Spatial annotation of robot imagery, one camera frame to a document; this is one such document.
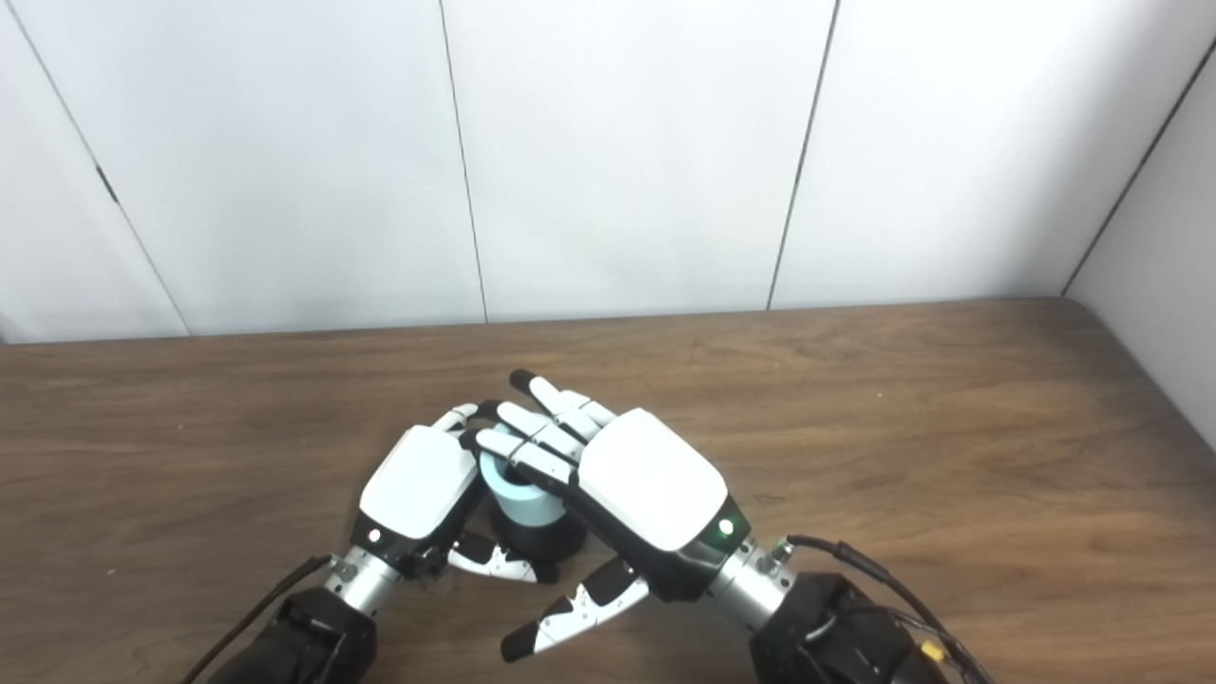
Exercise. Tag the black wall panel hinge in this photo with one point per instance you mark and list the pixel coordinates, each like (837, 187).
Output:
(107, 184)

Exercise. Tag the white and black left hand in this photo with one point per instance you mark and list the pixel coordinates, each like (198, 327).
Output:
(418, 484)

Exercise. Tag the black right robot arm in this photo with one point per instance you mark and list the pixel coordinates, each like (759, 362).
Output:
(826, 632)

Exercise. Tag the white and black right hand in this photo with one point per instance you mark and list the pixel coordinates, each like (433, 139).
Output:
(655, 484)

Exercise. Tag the black flared nozzle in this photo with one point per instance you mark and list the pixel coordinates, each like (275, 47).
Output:
(551, 541)

